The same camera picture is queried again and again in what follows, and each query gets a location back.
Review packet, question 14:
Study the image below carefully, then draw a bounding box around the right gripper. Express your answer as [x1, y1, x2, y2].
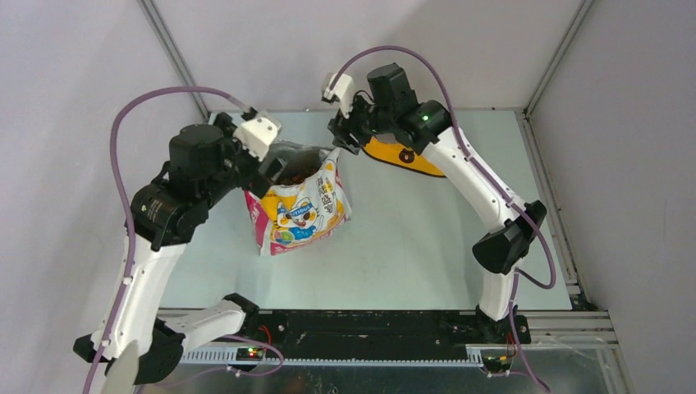
[329, 90, 396, 154]

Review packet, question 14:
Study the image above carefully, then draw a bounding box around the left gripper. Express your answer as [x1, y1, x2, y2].
[200, 112, 286, 208]

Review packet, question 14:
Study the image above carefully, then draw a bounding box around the pet food bag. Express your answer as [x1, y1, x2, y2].
[245, 141, 351, 257]

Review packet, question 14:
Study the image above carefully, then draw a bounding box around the yellow double pet bowl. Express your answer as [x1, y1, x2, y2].
[362, 135, 445, 178]

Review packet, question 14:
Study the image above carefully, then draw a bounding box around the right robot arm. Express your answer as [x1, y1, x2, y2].
[321, 63, 547, 343]

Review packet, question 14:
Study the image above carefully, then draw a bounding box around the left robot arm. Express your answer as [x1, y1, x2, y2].
[73, 112, 286, 393]

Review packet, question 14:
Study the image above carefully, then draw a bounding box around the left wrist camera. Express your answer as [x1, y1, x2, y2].
[233, 112, 282, 162]

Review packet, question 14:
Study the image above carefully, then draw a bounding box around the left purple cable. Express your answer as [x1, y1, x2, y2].
[81, 85, 286, 394]

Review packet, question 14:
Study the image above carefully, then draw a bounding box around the purple cable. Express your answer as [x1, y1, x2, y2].
[328, 44, 558, 394]
[81, 85, 286, 394]

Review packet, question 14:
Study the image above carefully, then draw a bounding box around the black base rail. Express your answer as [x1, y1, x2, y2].
[239, 309, 531, 362]

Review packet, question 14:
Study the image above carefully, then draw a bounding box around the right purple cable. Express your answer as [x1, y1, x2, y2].
[328, 44, 558, 394]

